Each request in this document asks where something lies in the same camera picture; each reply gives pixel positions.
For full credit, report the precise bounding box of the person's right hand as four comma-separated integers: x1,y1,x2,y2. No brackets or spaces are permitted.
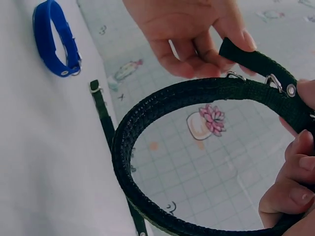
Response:
258,79,315,236

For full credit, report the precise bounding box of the person's left hand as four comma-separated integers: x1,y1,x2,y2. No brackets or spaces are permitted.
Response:
122,0,258,80

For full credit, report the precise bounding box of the dark green looped collar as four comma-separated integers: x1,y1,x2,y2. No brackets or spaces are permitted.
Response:
111,36,315,236

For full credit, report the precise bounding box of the dark green flat collar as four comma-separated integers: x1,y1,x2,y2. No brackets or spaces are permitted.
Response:
89,80,149,236

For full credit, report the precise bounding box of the blue collar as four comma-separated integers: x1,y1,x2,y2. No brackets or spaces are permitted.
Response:
32,0,83,78

